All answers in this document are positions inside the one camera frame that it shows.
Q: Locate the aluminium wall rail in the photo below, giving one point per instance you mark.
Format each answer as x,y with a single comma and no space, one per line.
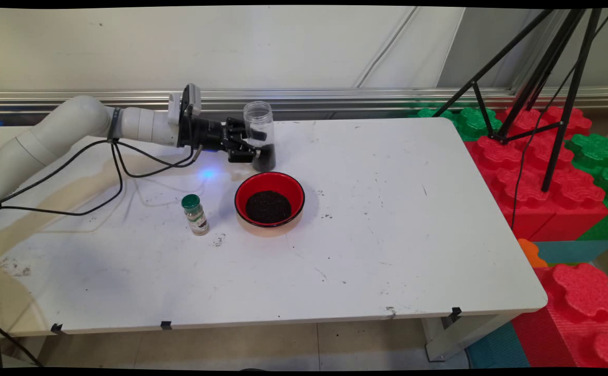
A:
335,96

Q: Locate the green studded foam block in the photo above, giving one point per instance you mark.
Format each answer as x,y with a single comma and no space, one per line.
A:
474,122
596,151

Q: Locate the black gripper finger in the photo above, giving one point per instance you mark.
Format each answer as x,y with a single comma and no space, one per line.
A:
242,152
240,128

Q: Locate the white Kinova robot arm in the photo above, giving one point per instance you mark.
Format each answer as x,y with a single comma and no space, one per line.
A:
74,117

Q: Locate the clear plastic jar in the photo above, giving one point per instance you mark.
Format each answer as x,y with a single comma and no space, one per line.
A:
259,117

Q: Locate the orange foam piece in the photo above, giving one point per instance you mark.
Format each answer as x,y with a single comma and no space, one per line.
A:
531,255

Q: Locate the black tape mark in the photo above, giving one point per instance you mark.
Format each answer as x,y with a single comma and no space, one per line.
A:
57,328
456,313
166,325

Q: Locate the black seeds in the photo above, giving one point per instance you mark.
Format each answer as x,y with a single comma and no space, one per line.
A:
268,207
266,159

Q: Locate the red studded foam block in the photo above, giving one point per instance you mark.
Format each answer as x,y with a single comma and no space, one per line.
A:
586,292
534,209

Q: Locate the spice bottle with green cap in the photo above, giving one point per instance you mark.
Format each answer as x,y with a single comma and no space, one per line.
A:
197,219

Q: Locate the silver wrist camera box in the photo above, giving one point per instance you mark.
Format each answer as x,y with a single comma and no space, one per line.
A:
191,99

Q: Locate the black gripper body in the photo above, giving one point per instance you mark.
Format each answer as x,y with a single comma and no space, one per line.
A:
202,134

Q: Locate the white table leg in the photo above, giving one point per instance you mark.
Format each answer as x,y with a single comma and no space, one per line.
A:
450,339

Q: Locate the teal foam block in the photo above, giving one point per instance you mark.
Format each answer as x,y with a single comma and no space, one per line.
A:
570,250

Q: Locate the black tripod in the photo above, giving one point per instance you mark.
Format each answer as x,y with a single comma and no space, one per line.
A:
498,139

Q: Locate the teal foam mat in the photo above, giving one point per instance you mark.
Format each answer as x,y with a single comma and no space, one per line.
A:
497,350

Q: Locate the red bowl with black rim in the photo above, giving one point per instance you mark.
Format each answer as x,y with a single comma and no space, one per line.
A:
270,183

